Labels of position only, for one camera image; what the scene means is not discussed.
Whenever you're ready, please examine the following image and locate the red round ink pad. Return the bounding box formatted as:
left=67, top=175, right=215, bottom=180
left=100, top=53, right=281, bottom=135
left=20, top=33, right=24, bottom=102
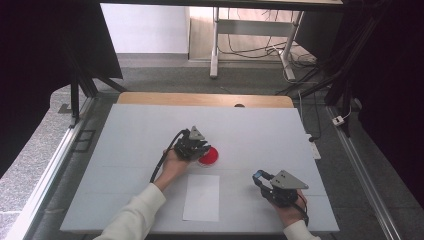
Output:
left=197, top=145, right=220, bottom=167

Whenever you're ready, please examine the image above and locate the black curtain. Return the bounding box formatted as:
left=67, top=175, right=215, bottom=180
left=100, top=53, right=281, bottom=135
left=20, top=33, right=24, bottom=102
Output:
left=0, top=0, right=124, bottom=178
left=294, top=0, right=424, bottom=209

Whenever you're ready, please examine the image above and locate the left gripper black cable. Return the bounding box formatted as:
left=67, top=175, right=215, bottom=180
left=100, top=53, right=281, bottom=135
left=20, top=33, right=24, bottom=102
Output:
left=149, top=128, right=188, bottom=184

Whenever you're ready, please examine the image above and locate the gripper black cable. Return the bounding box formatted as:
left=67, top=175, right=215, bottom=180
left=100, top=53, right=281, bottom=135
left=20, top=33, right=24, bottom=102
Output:
left=149, top=128, right=188, bottom=184
left=291, top=193, right=310, bottom=228

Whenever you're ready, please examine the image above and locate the tangle of black floor cables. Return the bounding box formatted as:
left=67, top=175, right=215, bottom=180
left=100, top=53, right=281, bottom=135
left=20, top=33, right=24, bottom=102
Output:
left=218, top=8, right=318, bottom=68

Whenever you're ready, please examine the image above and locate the white table cover board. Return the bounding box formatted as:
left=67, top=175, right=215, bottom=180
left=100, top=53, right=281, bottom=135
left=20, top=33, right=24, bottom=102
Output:
left=59, top=103, right=340, bottom=234

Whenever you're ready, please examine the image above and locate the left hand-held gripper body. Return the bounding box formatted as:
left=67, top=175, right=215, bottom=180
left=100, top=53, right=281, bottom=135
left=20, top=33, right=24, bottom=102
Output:
left=173, top=125, right=210, bottom=162

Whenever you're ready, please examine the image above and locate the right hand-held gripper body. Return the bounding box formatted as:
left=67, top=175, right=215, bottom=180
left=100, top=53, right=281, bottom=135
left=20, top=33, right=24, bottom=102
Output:
left=261, top=169, right=310, bottom=208

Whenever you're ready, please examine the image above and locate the white metal desk frame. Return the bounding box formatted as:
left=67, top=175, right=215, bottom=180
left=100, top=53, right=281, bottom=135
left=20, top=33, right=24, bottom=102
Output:
left=209, top=6, right=305, bottom=82

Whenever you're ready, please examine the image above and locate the person's right hand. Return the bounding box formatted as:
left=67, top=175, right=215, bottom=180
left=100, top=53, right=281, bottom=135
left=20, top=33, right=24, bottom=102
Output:
left=272, top=189, right=309, bottom=228

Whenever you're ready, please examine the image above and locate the person's left hand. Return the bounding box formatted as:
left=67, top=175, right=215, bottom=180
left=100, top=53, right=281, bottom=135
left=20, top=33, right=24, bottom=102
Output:
left=158, top=148, right=190, bottom=184

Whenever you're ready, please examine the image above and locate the wooden table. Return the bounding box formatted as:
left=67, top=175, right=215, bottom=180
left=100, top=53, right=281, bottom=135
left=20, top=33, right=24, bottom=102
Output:
left=116, top=91, right=295, bottom=109

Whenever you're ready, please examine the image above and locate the black metal stand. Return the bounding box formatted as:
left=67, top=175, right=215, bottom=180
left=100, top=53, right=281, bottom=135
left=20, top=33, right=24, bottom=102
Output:
left=58, top=36, right=128, bottom=129
left=276, top=6, right=394, bottom=138

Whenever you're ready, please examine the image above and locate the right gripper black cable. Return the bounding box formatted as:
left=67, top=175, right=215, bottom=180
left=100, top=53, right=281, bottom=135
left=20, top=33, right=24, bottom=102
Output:
left=291, top=193, right=310, bottom=228

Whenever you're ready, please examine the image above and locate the aluminium floor rail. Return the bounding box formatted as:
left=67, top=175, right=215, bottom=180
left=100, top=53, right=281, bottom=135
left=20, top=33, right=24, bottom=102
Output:
left=4, top=96, right=98, bottom=240
left=325, top=105, right=403, bottom=240

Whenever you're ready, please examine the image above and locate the white paper sheet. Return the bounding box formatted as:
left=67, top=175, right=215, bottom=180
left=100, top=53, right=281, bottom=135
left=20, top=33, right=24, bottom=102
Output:
left=182, top=173, right=221, bottom=223

